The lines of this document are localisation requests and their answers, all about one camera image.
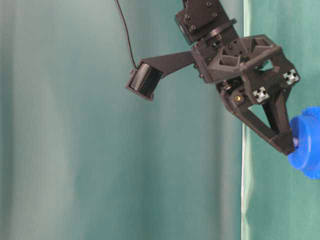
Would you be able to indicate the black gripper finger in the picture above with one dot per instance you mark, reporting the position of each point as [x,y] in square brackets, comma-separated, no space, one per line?
[238,102]
[276,111]

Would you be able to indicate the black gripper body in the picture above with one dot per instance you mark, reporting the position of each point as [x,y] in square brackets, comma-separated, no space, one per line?
[259,62]

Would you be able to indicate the silver metal shaft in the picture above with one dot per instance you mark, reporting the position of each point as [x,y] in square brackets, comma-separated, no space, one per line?
[296,142]

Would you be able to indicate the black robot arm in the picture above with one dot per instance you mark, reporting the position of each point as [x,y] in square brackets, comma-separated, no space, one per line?
[206,22]

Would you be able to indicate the blue plastic gear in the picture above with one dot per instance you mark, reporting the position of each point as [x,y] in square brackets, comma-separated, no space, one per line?
[306,128]

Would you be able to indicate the green table mat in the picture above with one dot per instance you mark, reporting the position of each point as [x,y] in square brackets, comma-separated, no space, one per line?
[278,202]

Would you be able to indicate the green background curtain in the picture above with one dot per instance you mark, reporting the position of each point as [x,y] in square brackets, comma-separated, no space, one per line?
[83,158]

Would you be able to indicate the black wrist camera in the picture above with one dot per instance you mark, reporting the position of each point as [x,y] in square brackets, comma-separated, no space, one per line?
[144,80]

